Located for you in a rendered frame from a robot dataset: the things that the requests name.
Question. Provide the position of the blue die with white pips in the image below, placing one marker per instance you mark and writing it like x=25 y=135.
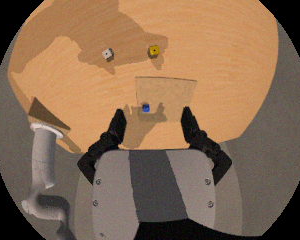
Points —
x=146 y=108

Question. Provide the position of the yellow die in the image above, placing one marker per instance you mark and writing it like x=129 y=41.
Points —
x=154 y=50

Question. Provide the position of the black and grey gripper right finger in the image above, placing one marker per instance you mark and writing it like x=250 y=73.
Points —
x=201 y=142

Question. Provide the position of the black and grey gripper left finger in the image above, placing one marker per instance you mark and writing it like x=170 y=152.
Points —
x=108 y=140

